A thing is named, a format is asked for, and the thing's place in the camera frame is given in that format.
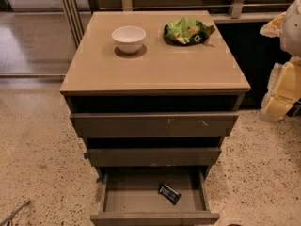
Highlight grey drawer cabinet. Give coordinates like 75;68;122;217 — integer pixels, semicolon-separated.
59;10;252;226

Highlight bottom open grey drawer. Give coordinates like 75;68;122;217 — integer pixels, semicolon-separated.
90;167;219;226

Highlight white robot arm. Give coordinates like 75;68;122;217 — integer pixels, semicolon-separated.
260;0;301;122

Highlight metal railing frame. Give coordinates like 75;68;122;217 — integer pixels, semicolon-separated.
62;0;294;40

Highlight green chip bag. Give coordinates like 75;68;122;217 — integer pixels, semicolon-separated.
164;17;215;45

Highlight metal rod on floor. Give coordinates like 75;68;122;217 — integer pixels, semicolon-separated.
0;200;30;226

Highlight dark object on floor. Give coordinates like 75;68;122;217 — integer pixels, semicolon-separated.
287;101;301;117

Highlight middle grey drawer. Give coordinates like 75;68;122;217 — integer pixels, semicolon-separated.
86;148;221;167

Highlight top grey drawer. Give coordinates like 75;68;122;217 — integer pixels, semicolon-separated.
70;112;238;138

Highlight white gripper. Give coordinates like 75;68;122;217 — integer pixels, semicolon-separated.
259;12;301;122

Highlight white ceramic bowl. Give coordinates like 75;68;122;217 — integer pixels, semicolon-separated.
111;26;146;55

